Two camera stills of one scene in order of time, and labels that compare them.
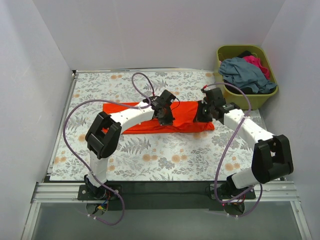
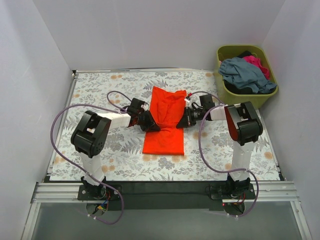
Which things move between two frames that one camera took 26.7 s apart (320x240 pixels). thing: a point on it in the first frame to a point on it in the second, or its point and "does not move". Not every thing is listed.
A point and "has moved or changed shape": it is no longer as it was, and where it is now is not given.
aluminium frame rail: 49,192 does not move
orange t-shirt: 184,112 has moved or changed shape
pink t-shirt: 256,61 does not move
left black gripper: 164,113 to 144,120
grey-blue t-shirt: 239,71 does not move
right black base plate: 228,190 does not move
